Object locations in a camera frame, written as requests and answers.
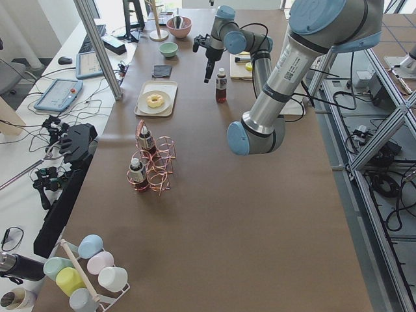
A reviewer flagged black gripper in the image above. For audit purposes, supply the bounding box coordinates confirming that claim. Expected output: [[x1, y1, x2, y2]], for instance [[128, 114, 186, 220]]
[[204, 35, 224, 83]]

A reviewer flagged tea bottle from rack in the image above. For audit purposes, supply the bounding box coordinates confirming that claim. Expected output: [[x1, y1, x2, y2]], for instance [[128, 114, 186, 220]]
[[215, 68, 227, 103]]

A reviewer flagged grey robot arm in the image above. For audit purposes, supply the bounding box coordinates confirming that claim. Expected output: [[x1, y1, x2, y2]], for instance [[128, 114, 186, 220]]
[[194, 5, 273, 96], [194, 1, 384, 155]]

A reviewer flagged beige rabbit tray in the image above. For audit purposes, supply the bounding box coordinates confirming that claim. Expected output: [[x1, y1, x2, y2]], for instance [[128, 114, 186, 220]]
[[135, 81, 177, 117]]

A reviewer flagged tea bottle rear in rack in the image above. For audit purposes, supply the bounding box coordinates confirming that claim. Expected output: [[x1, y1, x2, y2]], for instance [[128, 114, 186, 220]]
[[138, 126, 157, 156]]

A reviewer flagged tea bottle in rack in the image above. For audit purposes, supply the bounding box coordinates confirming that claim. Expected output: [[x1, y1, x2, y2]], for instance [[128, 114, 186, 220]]
[[138, 126, 157, 156], [128, 157, 149, 192]]

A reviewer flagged tea bottle right in rack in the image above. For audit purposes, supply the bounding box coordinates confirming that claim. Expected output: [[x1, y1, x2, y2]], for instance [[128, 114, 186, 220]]
[[128, 157, 149, 192]]

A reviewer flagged bamboo cutting board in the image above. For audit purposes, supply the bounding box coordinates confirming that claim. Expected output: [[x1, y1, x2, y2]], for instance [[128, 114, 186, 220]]
[[229, 52, 253, 80]]

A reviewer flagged pink bowl with ice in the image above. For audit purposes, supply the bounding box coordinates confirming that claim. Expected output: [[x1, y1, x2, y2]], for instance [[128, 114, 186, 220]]
[[166, 16, 192, 38]]

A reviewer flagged green bowl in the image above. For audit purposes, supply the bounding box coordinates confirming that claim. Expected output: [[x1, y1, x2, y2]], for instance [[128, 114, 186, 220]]
[[159, 42, 178, 58]]

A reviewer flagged grey folded cloth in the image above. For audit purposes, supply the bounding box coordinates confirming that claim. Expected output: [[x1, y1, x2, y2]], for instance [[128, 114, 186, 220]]
[[152, 65, 172, 78]]

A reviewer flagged wooden stand with round base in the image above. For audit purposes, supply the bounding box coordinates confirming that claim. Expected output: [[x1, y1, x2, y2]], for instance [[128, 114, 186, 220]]
[[145, 0, 169, 42]]

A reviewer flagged glazed donut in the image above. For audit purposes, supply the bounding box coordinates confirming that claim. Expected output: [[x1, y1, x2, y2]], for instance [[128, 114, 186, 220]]
[[146, 94, 164, 108]]

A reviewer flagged white plate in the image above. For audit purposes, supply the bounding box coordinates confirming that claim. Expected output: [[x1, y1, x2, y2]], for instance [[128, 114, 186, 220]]
[[138, 90, 172, 114]]

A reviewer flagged blue teach pendant far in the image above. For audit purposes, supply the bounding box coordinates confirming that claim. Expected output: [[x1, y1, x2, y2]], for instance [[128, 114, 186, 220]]
[[75, 51, 103, 79]]

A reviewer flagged blue teach pendant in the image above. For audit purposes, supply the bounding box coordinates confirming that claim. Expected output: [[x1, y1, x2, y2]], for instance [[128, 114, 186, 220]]
[[75, 51, 103, 79], [34, 79, 83, 112]]

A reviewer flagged black keyboard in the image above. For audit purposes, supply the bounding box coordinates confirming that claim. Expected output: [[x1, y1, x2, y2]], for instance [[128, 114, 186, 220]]
[[78, 24, 107, 54]]

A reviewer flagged black computer mouse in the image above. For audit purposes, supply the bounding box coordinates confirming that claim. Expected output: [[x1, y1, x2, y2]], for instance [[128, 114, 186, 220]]
[[58, 57, 73, 65]]

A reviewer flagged blue teach pendant near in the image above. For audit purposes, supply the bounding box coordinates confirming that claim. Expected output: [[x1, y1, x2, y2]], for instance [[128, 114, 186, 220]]
[[34, 79, 83, 112]]

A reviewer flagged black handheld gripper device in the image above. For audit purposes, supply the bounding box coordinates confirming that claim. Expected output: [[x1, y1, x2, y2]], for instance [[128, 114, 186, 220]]
[[33, 123, 98, 258]]

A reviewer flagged blue cup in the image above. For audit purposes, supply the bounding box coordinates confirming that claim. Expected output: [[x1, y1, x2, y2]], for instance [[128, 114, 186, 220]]
[[78, 234, 103, 259]]

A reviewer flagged pink cup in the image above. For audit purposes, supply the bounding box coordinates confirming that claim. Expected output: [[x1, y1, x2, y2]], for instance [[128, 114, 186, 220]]
[[87, 251, 114, 275]]

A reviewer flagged white cup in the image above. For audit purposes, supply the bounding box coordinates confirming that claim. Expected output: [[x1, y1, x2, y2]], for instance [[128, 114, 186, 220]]
[[98, 266, 128, 293]]

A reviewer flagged mint green cup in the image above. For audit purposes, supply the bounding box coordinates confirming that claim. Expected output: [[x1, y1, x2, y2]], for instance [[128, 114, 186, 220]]
[[43, 257, 73, 281]]

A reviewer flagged yellow cup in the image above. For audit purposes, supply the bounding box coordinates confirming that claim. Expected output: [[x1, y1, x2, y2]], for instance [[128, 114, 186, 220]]
[[55, 267, 86, 297]]

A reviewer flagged grey cup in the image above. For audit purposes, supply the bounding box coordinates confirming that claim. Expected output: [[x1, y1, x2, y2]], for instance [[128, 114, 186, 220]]
[[69, 288, 99, 312]]

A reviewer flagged black thermos bottle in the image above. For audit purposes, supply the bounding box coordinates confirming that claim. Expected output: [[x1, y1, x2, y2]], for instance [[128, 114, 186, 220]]
[[1, 252, 45, 285]]

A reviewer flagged paper cup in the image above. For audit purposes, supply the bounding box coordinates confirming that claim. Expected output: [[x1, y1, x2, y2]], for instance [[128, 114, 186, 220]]
[[1, 287, 37, 311]]

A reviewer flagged copper wire bottle rack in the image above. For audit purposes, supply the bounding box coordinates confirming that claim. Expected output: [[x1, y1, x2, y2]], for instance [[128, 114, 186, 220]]
[[126, 120, 176, 194]]

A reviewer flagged aluminium camera post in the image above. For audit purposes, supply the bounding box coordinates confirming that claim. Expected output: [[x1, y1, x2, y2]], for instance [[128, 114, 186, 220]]
[[73, 0, 122, 100]]

